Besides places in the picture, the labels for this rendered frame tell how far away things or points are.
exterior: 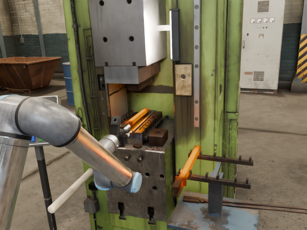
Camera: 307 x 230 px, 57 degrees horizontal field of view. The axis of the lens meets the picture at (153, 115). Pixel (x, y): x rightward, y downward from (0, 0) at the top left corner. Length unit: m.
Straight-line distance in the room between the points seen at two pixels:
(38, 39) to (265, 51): 7.19
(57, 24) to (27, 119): 9.11
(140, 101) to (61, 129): 1.28
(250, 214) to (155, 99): 1.00
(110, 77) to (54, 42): 8.55
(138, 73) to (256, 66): 5.41
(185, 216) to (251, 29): 5.63
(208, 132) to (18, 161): 1.07
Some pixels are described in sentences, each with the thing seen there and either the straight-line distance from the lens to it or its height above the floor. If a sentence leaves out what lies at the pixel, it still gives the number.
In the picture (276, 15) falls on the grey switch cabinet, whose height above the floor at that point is 1.66.
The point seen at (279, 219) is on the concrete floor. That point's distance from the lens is 2.69.
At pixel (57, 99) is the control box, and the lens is 1.75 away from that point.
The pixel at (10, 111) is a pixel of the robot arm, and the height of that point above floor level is 1.35.
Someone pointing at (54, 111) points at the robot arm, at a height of 1.34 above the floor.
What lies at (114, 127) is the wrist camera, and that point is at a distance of 1.44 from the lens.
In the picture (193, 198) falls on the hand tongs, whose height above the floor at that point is 0.69.
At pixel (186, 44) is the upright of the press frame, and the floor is 1.46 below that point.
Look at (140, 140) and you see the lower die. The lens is 1.62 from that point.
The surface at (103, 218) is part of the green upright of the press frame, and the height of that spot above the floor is 0.24.
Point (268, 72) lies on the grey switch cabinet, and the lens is 6.78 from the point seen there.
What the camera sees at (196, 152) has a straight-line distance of 1.45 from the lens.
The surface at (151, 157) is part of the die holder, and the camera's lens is 1.57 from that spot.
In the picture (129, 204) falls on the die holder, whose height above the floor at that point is 0.55.
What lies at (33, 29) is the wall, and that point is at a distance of 10.66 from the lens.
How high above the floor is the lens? 1.56
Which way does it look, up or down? 17 degrees down
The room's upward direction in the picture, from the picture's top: 3 degrees counter-clockwise
